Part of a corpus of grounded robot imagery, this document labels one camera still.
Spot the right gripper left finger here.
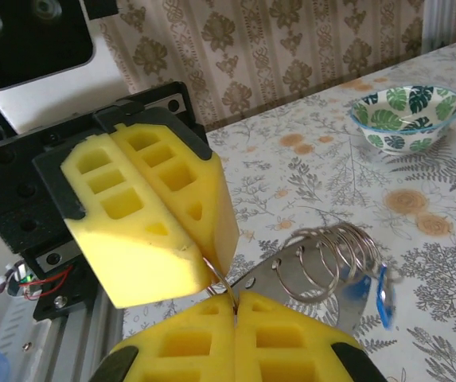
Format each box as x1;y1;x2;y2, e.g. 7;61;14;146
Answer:
97;295;240;382

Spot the thin red wire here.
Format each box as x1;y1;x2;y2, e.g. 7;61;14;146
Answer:
0;258;74;304

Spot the key with blue tag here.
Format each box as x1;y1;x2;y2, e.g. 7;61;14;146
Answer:
376;263;396;332

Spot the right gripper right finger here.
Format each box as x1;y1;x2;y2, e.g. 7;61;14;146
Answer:
233;291;376;382

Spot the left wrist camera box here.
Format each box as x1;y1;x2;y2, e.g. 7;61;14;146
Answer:
0;0;134;137

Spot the small steel split ring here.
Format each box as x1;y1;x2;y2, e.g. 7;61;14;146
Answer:
203;255;237;312

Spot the aluminium frame post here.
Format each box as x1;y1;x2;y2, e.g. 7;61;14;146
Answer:
421;0;456;52

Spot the green leaf pattern bowl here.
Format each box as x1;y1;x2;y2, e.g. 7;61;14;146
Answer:
349;84;456;158

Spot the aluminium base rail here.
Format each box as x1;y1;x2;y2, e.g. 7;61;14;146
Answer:
0;294;126;382

